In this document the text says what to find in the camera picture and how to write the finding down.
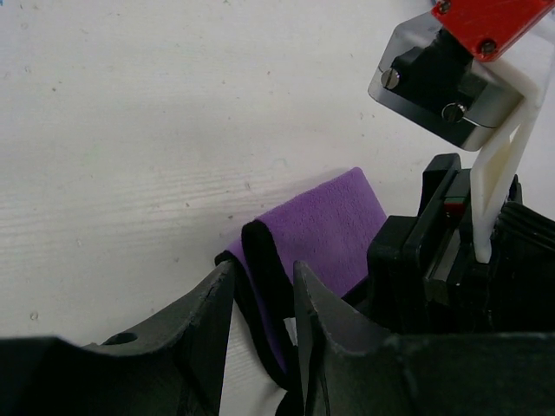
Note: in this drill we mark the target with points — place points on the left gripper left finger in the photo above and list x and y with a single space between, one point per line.
170 364

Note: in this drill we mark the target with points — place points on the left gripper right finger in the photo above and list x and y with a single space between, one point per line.
351 366

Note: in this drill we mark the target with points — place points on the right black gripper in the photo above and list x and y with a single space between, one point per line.
424 277

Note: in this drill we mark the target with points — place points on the purple towel black trim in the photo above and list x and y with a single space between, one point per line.
330 227

